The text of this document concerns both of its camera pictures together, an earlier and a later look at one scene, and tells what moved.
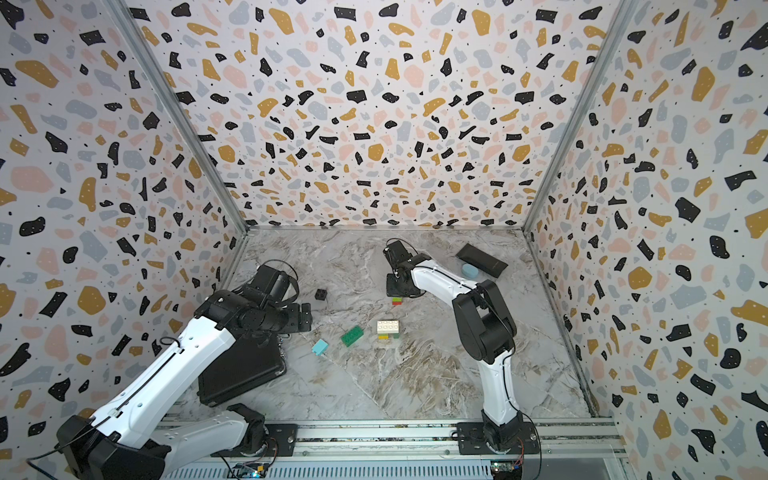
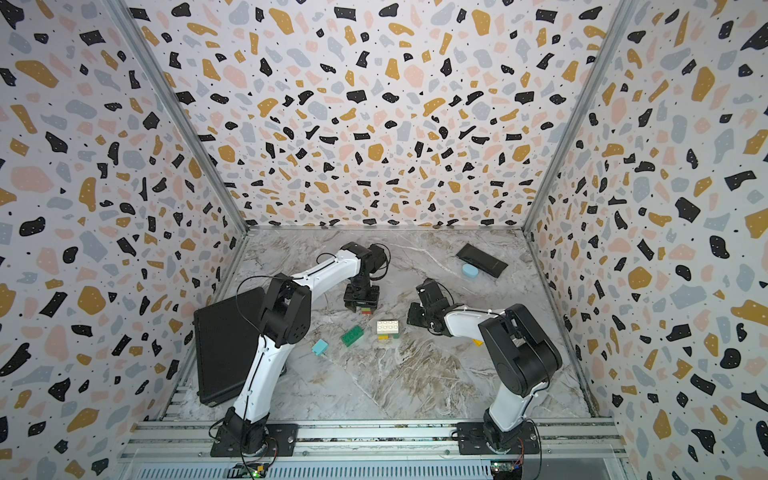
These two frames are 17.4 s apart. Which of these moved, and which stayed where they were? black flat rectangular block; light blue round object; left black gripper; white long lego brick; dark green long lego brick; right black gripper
Moved: right black gripper; left black gripper
Stayed: black flat rectangular block; dark green long lego brick; white long lego brick; light blue round object
